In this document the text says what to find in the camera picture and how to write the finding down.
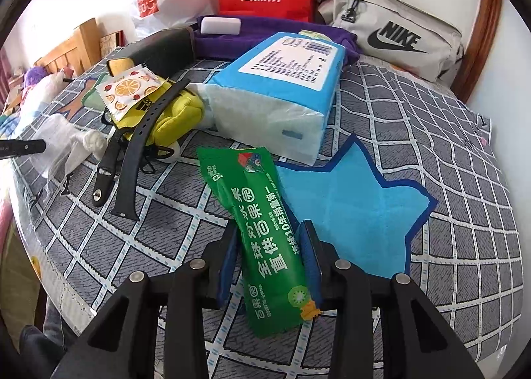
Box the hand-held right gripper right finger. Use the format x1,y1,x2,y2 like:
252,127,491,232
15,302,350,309
299,219,486,379

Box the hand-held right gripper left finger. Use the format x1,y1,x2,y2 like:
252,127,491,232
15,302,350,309
52,219,245,379

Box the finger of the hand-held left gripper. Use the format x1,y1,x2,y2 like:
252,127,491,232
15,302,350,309
0,139,46,160

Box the green snack packet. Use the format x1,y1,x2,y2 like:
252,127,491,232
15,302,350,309
197,146,322,338

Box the fruit print packet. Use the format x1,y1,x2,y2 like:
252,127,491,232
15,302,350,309
96,64,164,122

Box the yellow pouch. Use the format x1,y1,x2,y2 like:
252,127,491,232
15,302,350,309
106,57,206,160

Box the clear plastic bag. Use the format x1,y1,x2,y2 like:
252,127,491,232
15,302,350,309
31,114,109,193

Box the white plush toy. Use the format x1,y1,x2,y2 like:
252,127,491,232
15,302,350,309
19,72,69,118

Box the purple plush toy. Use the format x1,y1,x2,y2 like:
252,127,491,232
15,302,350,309
23,67,46,89

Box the grey green book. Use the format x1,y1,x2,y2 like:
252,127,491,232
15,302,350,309
81,76,109,108

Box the small framed picture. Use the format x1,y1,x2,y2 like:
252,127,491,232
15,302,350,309
100,31,125,58

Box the black case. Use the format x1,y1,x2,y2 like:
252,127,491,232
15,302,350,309
124,27,195,77

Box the blue tissue pack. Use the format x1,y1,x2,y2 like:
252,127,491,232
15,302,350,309
189,31,347,166

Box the person's dark trousers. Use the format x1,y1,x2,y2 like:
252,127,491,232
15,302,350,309
19,296,90,379

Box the purple towel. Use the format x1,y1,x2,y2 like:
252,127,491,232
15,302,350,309
193,14,361,66

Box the grey sling bag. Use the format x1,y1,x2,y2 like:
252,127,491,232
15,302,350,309
317,0,465,83

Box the black strap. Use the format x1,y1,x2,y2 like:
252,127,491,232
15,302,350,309
112,82,187,220
92,130,125,207

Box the wooden door frame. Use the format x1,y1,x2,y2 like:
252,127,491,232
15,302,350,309
450,0,504,102

